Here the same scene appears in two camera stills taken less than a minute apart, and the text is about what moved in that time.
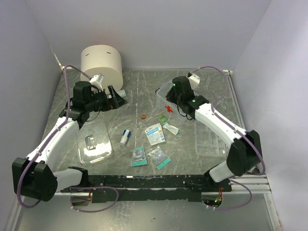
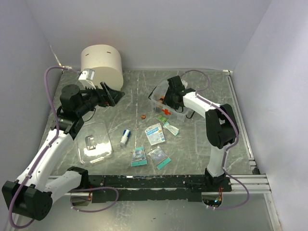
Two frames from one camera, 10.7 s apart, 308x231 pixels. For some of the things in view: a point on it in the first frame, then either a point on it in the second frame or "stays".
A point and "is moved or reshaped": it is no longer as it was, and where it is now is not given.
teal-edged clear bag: x=159 y=158 stays
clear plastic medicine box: x=168 y=106 is moved or reshaped
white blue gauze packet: x=155 y=134 stays
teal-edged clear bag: x=138 y=157 stays
